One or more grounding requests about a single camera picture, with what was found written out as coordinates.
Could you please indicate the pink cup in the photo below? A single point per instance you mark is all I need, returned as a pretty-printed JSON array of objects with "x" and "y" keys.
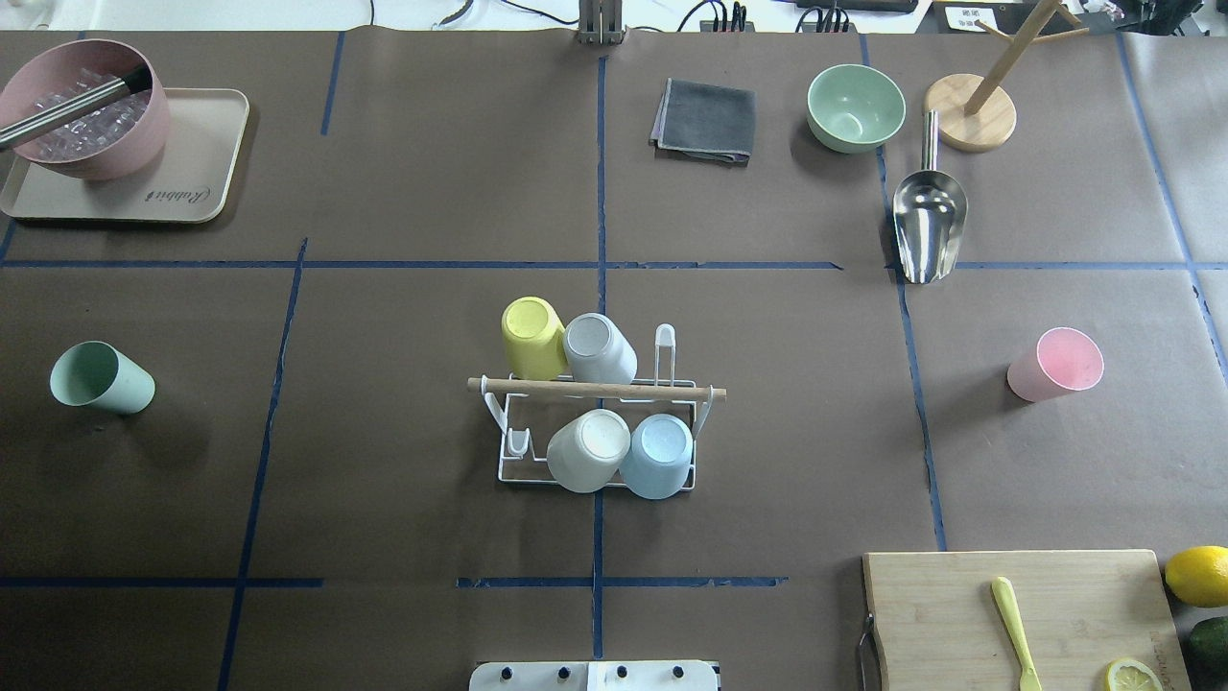
[{"x": 1063, "y": 361}]

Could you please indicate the green cup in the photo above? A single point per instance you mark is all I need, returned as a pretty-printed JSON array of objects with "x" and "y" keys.
[{"x": 97, "y": 376}]

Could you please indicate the grey cup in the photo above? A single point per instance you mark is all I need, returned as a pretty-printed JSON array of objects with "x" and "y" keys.
[{"x": 597, "y": 351}]

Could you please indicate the yellow cup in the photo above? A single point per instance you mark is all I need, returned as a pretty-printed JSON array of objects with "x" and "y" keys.
[{"x": 534, "y": 339}]

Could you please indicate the white cup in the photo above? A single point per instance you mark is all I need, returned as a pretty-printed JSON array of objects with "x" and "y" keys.
[{"x": 584, "y": 455}]

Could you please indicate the light blue cup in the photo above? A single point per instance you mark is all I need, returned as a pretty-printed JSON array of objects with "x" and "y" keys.
[{"x": 660, "y": 456}]

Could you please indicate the grey folded cloth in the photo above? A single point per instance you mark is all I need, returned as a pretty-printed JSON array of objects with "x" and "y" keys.
[{"x": 706, "y": 121}]

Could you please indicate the green bowl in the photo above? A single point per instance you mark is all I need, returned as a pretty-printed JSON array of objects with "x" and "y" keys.
[{"x": 854, "y": 108}]

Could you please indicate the metal scoop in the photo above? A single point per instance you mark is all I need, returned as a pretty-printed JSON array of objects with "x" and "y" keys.
[{"x": 929, "y": 212}]

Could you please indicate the wooden mug tree stand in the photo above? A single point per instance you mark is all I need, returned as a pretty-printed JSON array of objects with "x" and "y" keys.
[{"x": 973, "y": 113}]

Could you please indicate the beige tray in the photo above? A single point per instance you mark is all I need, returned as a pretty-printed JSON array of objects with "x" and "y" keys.
[{"x": 186, "y": 183}]

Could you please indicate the yellow plastic knife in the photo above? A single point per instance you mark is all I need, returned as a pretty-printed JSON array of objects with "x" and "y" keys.
[{"x": 1006, "y": 601}]

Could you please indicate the metal tongs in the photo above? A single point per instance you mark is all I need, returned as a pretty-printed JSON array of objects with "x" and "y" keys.
[{"x": 35, "y": 125}]

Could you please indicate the wooden cutting board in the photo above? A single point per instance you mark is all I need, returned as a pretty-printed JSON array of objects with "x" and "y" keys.
[{"x": 938, "y": 627}]

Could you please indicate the pink bowl with ice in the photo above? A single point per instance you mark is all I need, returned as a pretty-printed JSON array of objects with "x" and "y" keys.
[{"x": 109, "y": 142}]

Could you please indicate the lemon slice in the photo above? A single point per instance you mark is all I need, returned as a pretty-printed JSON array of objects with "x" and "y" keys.
[{"x": 1130, "y": 674}]

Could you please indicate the yellow lemon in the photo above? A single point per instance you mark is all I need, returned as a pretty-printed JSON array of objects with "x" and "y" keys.
[{"x": 1198, "y": 576}]

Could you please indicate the green avocado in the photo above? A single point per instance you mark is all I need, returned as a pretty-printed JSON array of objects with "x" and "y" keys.
[{"x": 1207, "y": 643}]

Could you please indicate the white wire cup rack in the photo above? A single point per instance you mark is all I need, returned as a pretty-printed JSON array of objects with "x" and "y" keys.
[{"x": 512, "y": 402}]

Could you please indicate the aluminium frame post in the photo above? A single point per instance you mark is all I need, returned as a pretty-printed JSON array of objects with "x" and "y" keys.
[{"x": 601, "y": 22}]

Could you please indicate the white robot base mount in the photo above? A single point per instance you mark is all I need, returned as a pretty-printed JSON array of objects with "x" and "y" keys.
[{"x": 670, "y": 674}]

